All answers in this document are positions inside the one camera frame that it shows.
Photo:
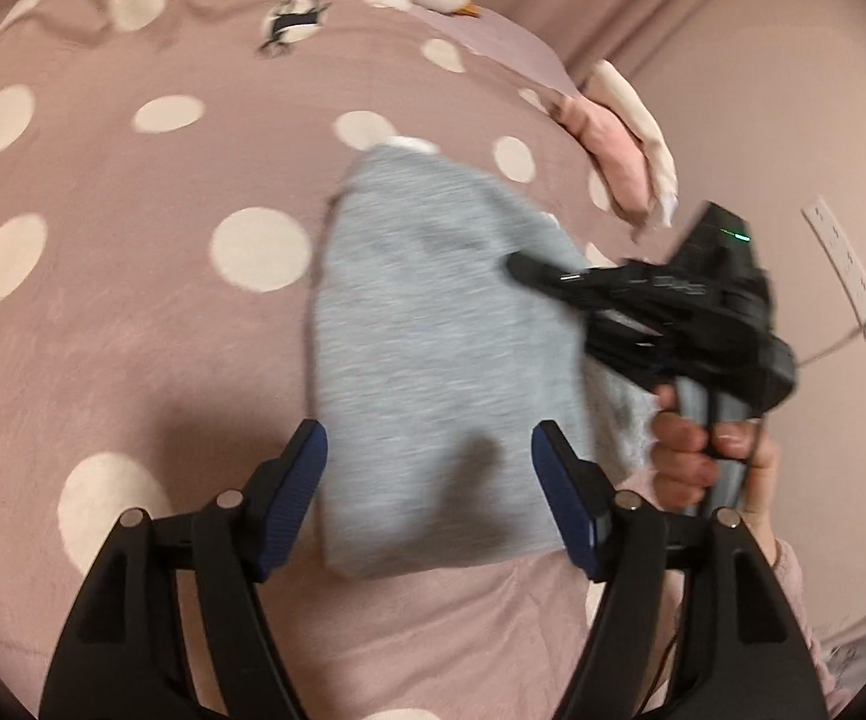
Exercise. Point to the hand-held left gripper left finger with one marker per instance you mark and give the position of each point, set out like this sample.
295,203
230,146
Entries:
290,495

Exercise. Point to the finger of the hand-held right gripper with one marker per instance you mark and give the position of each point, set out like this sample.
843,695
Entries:
624,337
590,279

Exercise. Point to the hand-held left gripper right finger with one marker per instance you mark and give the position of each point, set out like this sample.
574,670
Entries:
564,495

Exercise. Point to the grey printed sweatshirt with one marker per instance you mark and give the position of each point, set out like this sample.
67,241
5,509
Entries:
433,360

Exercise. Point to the person's right forearm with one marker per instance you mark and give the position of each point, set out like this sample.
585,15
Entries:
789,585

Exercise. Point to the person's right hand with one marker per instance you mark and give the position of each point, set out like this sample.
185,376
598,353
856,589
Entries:
680,457

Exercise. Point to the pink folded garment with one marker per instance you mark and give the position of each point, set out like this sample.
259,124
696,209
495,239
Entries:
613,150

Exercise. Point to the white folded garment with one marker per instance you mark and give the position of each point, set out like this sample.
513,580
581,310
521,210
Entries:
643,135

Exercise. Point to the pink polka dot blanket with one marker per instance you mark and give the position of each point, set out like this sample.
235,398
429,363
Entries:
140,315

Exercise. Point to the white wall socket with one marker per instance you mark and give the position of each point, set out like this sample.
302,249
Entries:
845,270

